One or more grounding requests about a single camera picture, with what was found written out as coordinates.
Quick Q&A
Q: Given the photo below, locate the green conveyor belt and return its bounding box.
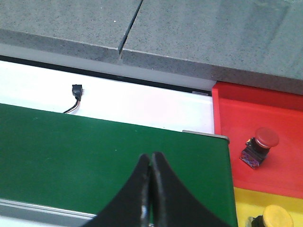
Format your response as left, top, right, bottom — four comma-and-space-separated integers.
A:
0, 104, 238, 227

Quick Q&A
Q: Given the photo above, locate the black sensor with cable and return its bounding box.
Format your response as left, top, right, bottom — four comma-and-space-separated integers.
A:
63, 84, 83, 114

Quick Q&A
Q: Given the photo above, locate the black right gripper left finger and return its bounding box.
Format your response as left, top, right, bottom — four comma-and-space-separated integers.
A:
84, 154, 151, 227

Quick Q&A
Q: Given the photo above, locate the yellow plastic tray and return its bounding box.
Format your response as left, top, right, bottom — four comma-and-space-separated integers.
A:
234, 187, 303, 227

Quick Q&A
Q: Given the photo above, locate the grey stone counter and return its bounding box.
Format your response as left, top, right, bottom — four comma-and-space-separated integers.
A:
0, 0, 303, 94

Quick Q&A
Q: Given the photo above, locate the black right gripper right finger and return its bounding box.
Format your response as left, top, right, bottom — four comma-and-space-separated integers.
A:
150, 152, 229, 227

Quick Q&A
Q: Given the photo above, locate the yellow push button conveyed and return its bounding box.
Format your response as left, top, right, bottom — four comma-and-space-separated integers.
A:
245, 205, 294, 227

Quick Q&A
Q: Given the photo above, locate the red plastic tray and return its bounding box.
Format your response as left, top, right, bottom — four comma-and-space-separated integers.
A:
212, 82, 303, 198

